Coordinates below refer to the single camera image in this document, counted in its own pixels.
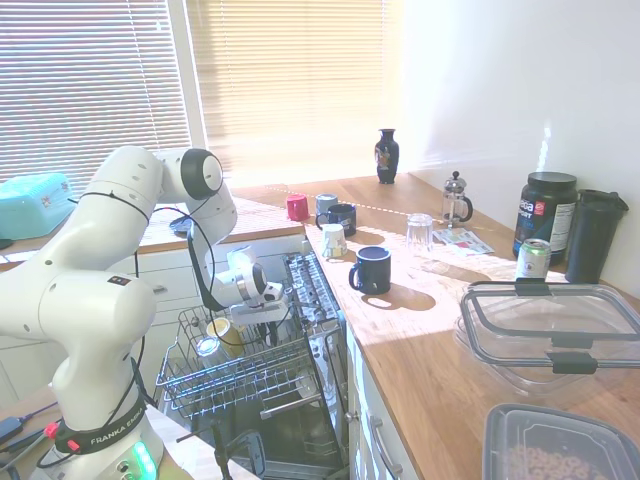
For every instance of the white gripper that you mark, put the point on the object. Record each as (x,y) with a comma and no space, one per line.
(260,311)

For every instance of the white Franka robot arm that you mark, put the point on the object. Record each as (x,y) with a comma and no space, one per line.
(100,225)

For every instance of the yellow mug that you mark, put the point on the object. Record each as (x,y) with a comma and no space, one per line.
(227,337)

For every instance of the white patterned mug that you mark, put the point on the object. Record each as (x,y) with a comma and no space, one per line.
(333,242)

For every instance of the open dishwasher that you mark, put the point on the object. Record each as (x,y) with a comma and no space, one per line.
(295,442)

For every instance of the plain dark blue mug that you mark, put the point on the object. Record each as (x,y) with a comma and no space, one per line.
(372,272)

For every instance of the pink mug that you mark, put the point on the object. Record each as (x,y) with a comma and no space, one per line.
(296,207)

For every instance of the dark blue speckled enamel mug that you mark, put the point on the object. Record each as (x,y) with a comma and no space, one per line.
(343,220)

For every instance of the light blue grey mug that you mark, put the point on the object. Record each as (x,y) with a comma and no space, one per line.
(326,201)

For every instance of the clear drinking glass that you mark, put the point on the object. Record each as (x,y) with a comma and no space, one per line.
(207,346)
(419,232)

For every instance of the round metal cabinet knob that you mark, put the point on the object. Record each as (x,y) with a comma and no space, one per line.
(352,415)

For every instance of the dark blue painted vase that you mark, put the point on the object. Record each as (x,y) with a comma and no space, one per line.
(387,160)

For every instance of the printed paper leaflet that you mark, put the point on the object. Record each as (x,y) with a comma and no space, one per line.
(465,242)

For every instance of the glass french press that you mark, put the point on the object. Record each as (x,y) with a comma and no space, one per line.
(454,200)

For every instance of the clear plastic container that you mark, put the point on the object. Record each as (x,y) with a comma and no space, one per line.
(520,385)

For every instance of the window venetian blind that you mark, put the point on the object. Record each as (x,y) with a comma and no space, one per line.
(290,75)
(85,85)

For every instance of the turquoise plastic basket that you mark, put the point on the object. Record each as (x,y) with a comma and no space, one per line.
(30,207)

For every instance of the blue electronic device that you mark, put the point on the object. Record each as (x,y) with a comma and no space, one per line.
(9,429)

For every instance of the white drink can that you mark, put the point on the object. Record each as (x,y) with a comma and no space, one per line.
(532,261)

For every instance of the black protein powder tub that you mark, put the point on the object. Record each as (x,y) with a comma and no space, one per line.
(545,215)

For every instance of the grey container with cereal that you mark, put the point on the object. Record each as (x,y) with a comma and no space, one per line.
(560,445)

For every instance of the black shaker bottle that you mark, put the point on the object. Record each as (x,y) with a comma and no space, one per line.
(590,240)

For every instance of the black camera stand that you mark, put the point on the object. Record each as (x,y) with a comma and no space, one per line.
(245,452)

